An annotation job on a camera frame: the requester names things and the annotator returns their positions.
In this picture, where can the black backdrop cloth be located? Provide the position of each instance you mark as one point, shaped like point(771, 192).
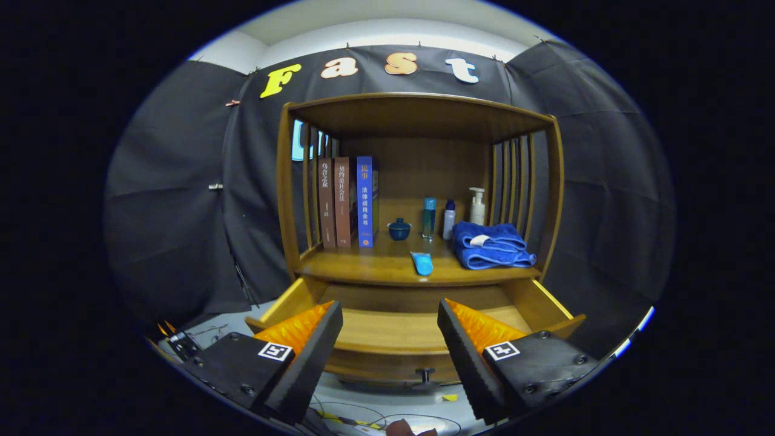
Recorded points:
point(181, 181)

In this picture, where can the blue book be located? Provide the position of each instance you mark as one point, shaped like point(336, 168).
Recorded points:
point(365, 206)

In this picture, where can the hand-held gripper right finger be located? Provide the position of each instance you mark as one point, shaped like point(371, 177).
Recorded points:
point(469, 363)

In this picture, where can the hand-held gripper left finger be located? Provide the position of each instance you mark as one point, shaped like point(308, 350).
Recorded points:
point(312, 363)

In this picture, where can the black power strip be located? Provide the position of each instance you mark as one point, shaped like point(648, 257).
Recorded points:
point(180, 344)

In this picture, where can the blue folded towel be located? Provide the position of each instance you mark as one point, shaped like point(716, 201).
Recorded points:
point(490, 254)

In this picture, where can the white bottle with blue cap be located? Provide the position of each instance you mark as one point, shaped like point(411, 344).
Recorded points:
point(448, 223)

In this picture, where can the wooden cabinet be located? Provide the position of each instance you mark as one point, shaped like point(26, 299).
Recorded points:
point(418, 115)

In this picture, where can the teal glass bottle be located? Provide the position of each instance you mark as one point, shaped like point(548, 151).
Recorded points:
point(429, 218)

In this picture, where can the small blue lidded bowl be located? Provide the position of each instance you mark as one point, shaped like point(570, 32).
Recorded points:
point(399, 230)

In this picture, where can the wooden countertop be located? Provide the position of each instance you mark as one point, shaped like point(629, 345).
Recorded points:
point(375, 263)

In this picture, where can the white pump bottle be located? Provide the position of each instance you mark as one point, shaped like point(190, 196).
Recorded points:
point(478, 212)

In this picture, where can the brown book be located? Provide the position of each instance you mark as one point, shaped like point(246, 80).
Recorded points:
point(343, 206)
point(327, 206)

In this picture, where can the blue cosmetic tube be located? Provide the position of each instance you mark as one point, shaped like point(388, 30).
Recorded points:
point(422, 264)

